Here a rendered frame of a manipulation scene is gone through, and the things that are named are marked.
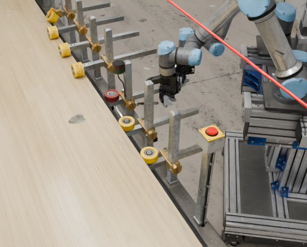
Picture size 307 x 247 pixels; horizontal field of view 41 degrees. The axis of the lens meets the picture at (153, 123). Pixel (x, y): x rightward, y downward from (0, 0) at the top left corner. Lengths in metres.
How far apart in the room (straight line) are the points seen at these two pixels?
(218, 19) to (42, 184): 1.03
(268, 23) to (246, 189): 1.30
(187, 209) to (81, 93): 0.84
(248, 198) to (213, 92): 1.44
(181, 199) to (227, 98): 1.98
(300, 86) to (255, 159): 1.19
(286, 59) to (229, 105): 1.97
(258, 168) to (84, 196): 1.46
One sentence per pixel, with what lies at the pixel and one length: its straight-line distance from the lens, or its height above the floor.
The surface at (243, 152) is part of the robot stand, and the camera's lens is 2.92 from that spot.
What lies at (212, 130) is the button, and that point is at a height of 1.23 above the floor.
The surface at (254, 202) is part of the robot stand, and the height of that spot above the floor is 0.21.
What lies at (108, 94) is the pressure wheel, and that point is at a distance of 2.19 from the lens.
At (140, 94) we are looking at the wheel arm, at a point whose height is 0.86.
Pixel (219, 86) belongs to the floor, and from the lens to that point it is 3.90.
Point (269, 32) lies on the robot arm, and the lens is 1.69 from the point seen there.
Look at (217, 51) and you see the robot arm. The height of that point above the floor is 1.13.
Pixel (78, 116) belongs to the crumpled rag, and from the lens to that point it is 2.06.
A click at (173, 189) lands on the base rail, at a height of 0.70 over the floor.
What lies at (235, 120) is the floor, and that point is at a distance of 3.52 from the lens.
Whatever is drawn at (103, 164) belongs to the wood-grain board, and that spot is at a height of 0.90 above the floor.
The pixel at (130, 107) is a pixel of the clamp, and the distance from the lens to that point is 2.19.
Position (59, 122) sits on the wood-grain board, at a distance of 2.05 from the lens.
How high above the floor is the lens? 2.17
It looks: 40 degrees down
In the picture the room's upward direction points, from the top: 1 degrees clockwise
